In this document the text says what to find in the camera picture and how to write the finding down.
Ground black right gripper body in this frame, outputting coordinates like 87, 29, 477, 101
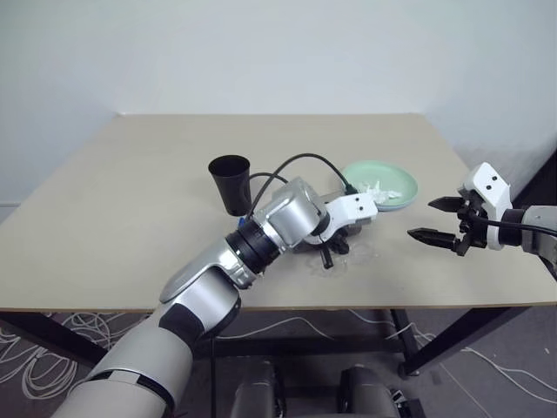
452, 190, 489, 259

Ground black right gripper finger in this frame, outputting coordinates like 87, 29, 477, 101
406, 227, 458, 252
427, 196, 461, 213

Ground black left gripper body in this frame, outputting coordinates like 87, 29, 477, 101
320, 225, 350, 250

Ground black plastic cup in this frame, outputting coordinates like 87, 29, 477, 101
207, 154, 253, 218

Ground clear plastic wrapper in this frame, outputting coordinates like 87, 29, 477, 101
306, 246, 380, 278

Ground light blue plastic plate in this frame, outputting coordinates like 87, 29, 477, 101
374, 191, 419, 213

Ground white crumpled scrap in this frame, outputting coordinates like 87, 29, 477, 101
355, 178, 404, 205

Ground green plastic plate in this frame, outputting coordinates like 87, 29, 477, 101
340, 159, 419, 206

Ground dark rounded robot shape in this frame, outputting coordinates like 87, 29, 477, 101
339, 364, 404, 418
229, 361, 286, 418

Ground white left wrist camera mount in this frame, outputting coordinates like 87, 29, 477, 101
324, 191, 379, 239

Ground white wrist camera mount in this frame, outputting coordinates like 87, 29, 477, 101
324, 191, 379, 239
461, 162, 513, 252

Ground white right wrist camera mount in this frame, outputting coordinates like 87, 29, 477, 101
461, 162, 513, 252

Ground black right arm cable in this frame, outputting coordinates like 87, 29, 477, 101
472, 215, 557, 239

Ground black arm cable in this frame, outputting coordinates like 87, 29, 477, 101
247, 152, 356, 219
472, 215, 557, 239

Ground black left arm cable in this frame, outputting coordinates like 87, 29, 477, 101
247, 152, 356, 219

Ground black metal table frame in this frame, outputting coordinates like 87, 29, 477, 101
0, 307, 557, 378

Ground white loose floor cord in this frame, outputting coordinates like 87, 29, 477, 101
225, 309, 557, 418

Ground thin black hanging cable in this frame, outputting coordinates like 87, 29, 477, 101
210, 337, 218, 418

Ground white tangled floor cable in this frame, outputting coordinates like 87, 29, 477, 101
0, 311, 153, 401

